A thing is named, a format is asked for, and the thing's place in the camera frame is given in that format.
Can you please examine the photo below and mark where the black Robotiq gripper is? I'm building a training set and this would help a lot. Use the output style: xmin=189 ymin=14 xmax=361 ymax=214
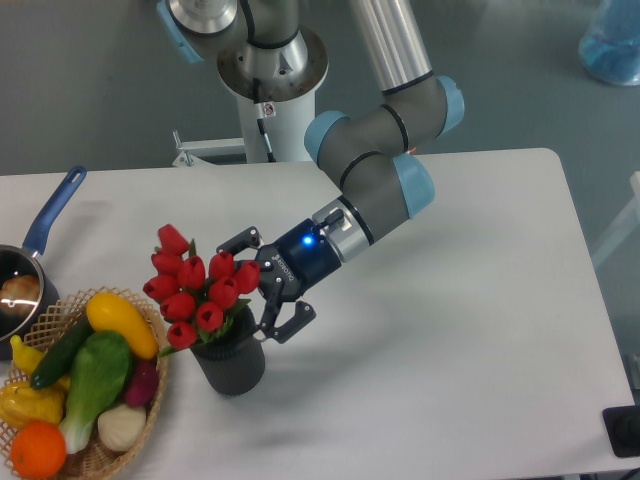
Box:
xmin=216 ymin=219 xmax=341 ymax=344

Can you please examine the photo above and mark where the red tulip bouquet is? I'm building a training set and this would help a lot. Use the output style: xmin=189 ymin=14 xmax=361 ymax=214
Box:
xmin=143 ymin=224 xmax=261 ymax=356

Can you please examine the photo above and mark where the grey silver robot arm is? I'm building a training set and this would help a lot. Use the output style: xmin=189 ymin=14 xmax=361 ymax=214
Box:
xmin=157 ymin=1 xmax=464 ymax=343

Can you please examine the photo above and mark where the dark grey ribbed vase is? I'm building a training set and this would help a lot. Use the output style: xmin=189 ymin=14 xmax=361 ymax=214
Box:
xmin=191 ymin=307 xmax=266 ymax=396

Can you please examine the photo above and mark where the yellow squash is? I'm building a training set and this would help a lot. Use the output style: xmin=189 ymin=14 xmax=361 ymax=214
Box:
xmin=86 ymin=292 xmax=159 ymax=360

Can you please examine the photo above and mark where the purple red radish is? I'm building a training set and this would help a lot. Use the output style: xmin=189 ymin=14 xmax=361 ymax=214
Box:
xmin=123 ymin=361 xmax=159 ymax=407

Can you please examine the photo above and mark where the green bok choy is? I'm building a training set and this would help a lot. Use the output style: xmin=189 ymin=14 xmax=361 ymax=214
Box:
xmin=59 ymin=331 xmax=132 ymax=455

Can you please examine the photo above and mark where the white garlic bulb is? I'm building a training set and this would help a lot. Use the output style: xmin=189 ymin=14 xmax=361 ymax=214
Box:
xmin=97 ymin=403 xmax=146 ymax=452

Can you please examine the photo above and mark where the dark green cucumber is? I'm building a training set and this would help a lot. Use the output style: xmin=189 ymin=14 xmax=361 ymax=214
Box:
xmin=30 ymin=315 xmax=94 ymax=389

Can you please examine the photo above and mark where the brown bread in pan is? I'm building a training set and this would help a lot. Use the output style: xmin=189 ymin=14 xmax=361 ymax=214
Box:
xmin=1 ymin=275 xmax=40 ymax=319

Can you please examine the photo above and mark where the yellow banana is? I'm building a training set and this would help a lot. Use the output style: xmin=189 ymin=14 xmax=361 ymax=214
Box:
xmin=9 ymin=335 xmax=45 ymax=383

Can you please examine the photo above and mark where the yellow bell pepper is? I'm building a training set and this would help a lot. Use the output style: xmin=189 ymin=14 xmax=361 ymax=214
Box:
xmin=1 ymin=381 xmax=66 ymax=430

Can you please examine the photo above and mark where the orange fruit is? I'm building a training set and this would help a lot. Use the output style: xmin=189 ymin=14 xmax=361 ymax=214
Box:
xmin=9 ymin=421 xmax=67 ymax=479

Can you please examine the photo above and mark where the black device at edge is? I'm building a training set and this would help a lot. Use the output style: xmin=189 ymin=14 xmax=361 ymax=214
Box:
xmin=602 ymin=405 xmax=639 ymax=458

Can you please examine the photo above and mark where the blue plastic bag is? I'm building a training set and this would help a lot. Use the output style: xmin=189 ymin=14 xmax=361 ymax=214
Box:
xmin=578 ymin=0 xmax=639 ymax=86

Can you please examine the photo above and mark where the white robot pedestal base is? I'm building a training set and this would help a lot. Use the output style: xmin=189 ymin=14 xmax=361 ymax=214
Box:
xmin=173 ymin=93 xmax=316 ymax=167

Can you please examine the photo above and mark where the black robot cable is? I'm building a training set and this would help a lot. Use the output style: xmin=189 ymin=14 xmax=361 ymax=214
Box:
xmin=235 ymin=0 xmax=278 ymax=163

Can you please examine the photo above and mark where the blue handled saucepan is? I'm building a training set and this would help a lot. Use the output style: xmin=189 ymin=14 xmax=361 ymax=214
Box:
xmin=1 ymin=166 xmax=87 ymax=361

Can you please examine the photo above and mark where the white frame at right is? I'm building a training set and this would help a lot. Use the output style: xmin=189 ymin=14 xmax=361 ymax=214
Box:
xmin=591 ymin=171 xmax=639 ymax=270

